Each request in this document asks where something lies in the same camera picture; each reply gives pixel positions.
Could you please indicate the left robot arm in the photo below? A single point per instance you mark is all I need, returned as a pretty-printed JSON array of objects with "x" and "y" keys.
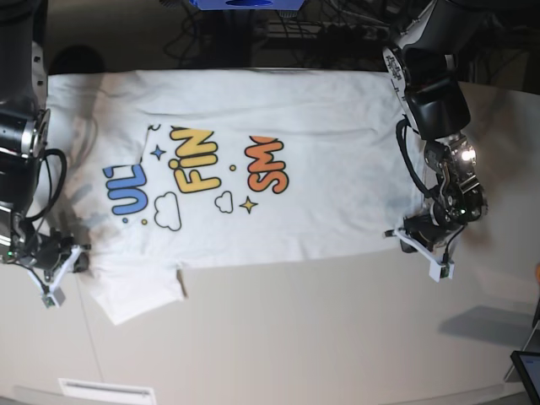
[{"x": 421, "y": 62}]

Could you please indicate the dark tablet screen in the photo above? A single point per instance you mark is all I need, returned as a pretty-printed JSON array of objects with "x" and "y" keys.
[{"x": 527, "y": 366}]

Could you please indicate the white printed T-shirt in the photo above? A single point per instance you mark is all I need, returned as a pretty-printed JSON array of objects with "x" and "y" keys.
[{"x": 171, "y": 171}]

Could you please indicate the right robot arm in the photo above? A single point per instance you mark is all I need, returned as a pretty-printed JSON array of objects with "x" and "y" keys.
[{"x": 25, "y": 121}]

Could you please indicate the white paper label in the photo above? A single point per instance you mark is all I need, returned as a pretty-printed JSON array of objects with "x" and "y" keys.
[{"x": 104, "y": 392}]

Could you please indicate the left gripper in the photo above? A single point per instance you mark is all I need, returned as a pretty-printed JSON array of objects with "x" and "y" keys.
[{"x": 424, "y": 228}]

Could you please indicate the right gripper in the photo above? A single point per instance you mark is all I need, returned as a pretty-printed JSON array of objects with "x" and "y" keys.
[{"x": 49, "y": 252}]

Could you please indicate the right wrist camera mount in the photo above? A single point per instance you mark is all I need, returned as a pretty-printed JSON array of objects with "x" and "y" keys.
[{"x": 51, "y": 293}]

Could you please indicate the blue box at top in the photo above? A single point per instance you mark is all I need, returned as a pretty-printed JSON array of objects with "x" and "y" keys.
[{"x": 287, "y": 5}]

